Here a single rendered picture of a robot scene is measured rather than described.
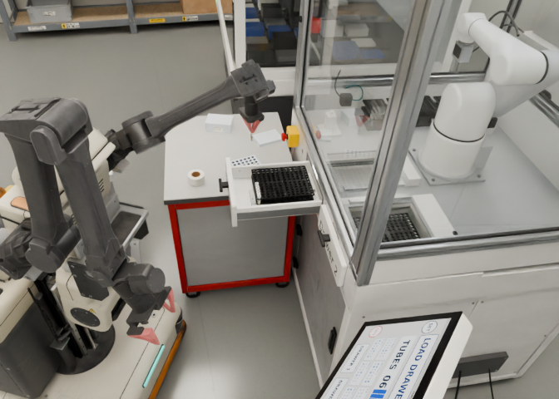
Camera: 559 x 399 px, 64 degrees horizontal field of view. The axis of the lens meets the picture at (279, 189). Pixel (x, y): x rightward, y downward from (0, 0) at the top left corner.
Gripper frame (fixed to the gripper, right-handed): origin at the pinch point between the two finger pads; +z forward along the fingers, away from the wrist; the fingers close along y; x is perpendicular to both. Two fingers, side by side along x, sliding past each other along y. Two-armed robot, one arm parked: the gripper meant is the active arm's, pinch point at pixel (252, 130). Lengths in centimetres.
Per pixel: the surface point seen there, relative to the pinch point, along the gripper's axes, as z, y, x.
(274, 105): 26, 46, -39
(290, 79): 10, 41, -46
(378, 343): -9, -103, 21
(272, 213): 10.9, -36.1, 11.6
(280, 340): 97, -44, 10
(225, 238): 50, -8, 20
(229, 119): 17.4, 34.6, -5.8
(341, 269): 5, -73, 8
